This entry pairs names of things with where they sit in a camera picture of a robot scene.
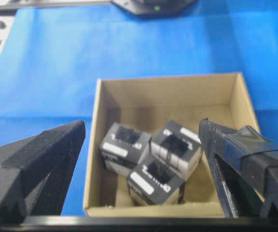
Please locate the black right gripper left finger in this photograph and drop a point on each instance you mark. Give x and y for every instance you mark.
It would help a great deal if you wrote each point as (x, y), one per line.
(35, 173)

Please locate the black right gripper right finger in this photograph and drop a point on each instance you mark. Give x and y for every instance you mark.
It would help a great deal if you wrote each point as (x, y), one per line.
(244, 168)

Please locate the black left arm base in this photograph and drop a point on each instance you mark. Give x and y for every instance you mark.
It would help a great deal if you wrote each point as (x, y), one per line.
(153, 7)

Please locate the black box far left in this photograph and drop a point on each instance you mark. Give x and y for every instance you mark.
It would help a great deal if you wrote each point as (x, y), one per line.
(179, 147)

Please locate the black box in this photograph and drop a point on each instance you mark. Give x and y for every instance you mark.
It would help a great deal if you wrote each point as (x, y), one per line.
(179, 147)
(123, 148)
(152, 182)

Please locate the black box upper middle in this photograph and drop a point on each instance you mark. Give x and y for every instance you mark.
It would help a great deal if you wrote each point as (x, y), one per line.
(123, 148)

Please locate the black box lower middle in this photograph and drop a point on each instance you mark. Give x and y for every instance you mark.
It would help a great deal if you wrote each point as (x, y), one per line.
(152, 182)

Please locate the brown cardboard box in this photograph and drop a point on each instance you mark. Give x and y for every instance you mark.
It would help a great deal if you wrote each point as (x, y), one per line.
(147, 105)

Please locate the blue table cloth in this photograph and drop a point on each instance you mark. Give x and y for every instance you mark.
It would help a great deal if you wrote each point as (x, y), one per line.
(53, 57)

